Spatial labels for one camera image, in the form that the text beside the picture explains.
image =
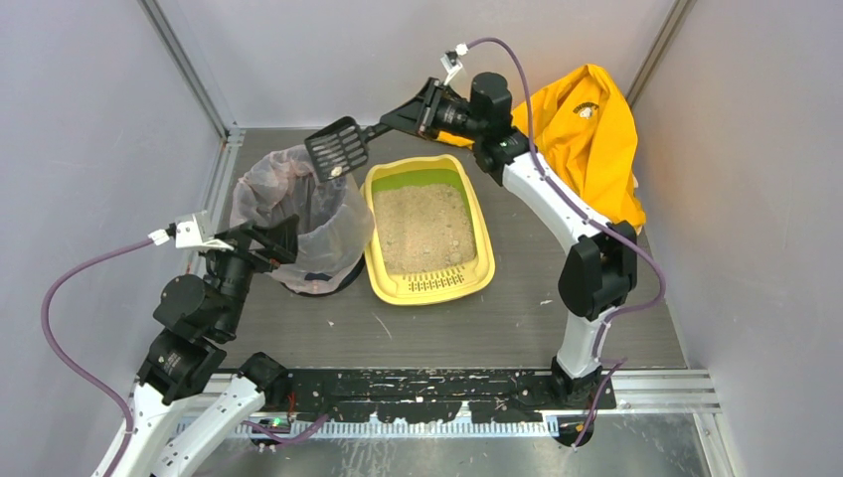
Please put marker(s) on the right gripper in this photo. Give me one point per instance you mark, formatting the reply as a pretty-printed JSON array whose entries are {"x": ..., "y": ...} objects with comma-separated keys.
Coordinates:
[{"x": 427, "y": 107}]

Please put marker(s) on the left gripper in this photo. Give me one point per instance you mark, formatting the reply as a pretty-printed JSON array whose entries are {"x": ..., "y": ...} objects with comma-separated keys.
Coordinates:
[{"x": 253, "y": 243}]

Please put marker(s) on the bin with pink bag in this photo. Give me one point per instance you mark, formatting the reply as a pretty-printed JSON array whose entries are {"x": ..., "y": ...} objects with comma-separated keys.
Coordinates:
[{"x": 334, "y": 222}]

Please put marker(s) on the black litter scoop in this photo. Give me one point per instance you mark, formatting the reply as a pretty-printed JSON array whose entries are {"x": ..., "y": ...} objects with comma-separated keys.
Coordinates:
[{"x": 341, "y": 143}]

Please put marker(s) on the yellow green litter box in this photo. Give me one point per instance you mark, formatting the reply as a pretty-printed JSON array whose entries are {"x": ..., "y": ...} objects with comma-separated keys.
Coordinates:
[{"x": 419, "y": 289}]

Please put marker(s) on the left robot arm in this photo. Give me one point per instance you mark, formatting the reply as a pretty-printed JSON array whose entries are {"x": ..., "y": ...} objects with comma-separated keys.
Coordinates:
[{"x": 199, "y": 314}]

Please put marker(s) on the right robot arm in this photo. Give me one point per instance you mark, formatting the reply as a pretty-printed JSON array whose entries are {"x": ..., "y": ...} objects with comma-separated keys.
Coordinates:
[{"x": 601, "y": 264}]

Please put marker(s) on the cat litter sand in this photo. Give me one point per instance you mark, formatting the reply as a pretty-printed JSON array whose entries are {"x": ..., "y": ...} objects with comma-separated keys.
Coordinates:
[{"x": 423, "y": 228}]

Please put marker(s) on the yellow sweatshirt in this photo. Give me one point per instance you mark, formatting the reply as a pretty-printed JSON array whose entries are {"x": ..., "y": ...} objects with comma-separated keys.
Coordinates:
[{"x": 585, "y": 130}]

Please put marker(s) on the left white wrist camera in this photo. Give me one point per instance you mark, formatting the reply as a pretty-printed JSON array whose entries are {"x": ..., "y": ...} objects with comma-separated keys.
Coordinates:
[{"x": 192, "y": 231}]

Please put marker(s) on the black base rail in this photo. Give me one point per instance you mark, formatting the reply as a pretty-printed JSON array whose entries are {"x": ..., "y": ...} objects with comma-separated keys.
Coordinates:
[{"x": 428, "y": 396}]

